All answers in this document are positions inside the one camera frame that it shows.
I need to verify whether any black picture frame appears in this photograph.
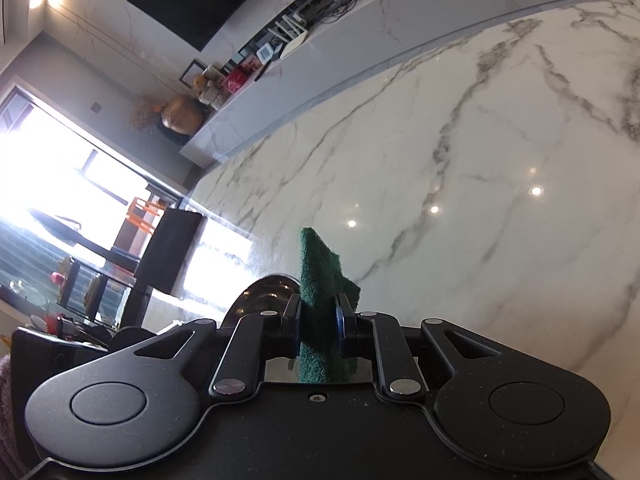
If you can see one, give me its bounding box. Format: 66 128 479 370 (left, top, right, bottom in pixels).
180 59 209 87

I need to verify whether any red gift box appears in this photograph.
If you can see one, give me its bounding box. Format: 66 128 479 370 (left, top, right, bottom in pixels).
222 70 251 94

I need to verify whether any white wifi router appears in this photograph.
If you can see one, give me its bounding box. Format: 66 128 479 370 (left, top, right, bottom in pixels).
272 14 311 59

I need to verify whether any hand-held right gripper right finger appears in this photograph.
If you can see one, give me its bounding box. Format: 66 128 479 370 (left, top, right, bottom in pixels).
336 293 501 402

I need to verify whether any green scouring pad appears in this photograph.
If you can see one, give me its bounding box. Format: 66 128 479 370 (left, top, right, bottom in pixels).
294 227 362 387

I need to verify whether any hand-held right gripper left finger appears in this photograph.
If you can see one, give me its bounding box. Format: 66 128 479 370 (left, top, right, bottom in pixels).
132 294 302 402

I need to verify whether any brown teddy bear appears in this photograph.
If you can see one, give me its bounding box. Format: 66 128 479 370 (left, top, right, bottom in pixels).
192 74 224 107

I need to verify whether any stainless steel bowl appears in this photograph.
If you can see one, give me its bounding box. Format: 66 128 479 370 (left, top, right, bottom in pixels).
220 275 302 332

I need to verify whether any grey power strip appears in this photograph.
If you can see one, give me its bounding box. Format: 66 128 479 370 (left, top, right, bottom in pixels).
295 0 334 17

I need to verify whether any gold round vase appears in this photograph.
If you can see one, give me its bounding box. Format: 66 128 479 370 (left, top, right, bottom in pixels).
160 95 206 137

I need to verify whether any orange stool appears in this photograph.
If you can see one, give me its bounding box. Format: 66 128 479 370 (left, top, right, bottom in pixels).
125 197 166 237

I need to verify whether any marble television console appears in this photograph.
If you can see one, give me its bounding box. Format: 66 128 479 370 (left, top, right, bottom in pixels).
180 0 640 162

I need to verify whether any dried flower bunch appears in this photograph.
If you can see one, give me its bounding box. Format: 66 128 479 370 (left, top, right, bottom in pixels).
129 94 169 132

